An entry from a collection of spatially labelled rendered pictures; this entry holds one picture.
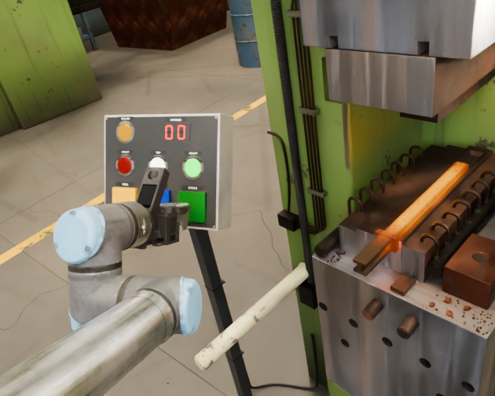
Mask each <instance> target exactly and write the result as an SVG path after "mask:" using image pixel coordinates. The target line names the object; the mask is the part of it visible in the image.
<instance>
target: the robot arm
mask: <svg viewBox="0 0 495 396"><path fill-rule="evenodd" d="M169 174H170V172H169V171H168V170H167V169H166V168H165V167H148V168H147V169H146V172H145V176H144V178H143V181H142V183H141V188H140V190H139V193H138V195H137V199H136V202H134V201H126V202H119V203H110V204H103V205H96V206H90V205H86V206H82V207H79V208H75V209H71V210H69V211H66V212H65V213H64V214H62V215H61V217H60V218H59V219H58V221H57V224H56V225H55V228H54V231H53V243H54V246H55V248H56V251H57V254H58V255H59V256H60V257H61V258H62V259H63V260H64V261H65V262H67V263H68V287H69V304H70V308H69V311H68V312H69V316H70V318H71V328H72V329H73V332H71V333H69V334H68V335H66V336H65V337H63V338H61V339H59V340H57V341H56V342H55V343H53V344H51V345H50V346H48V347H47V348H45V349H43V350H41V351H39V352H38V353H37V354H35V355H33V356H32V357H30V358H28V359H27V360H25V361H23V362H22V363H20V364H19V365H17V366H15V367H14V368H11V369H10V370H9V371H7V372H5V373H4V374H2V375H0V396H104V395H105V394H106V393H107V392H108V391H110V390H111V389H112V388H113V387H114V386H115V385H116V384H117V383H118V382H119V381H120V380H121V379H122V378H123V377H124V376H126V375H127V374H128V373H129V372H130V371H131V370H132V369H134V368H135V367H136V366H137V365H138V364H139V363H140V362H142V361H143V360H144V359H145V358H146V357H147V356H148V355H150V354H151V353H152V352H153V351H154V350H155V349H156V348H157V347H158V346H160V345H162V344H163V343H165V342H166V341H167V340H168V339H169V338H170V337H171V336H172V335H173V334H182V335H183V336H186V335H192V334H193V333H194V332H195V331H196V330H197V328H198V326H199V323H200V318H201V313H202V294H201V290H200V286H199V284H198V283H197V282H196V281H195V280H193V279H189V278H184V277H181V278H178V277H150V276H134V275H123V265H122V251H124V250H126V249H129V248H137V249H141V250H143V249H146V248H147V245H150V244H151V245H152V246H156V245H159V246H162V245H169V244H174V243H177V242H179V233H180V224H177V222H180V223H181V227H182V229H183V230H186V228H187V225H188V220H189V212H190V211H191V206H190V205H189V204H188V203H161V200H162V197H163V193H164V190H165V187H166V184H167V180H168V178H169ZM153 244H155V245H153ZM159 246H156V247H159Z"/></svg>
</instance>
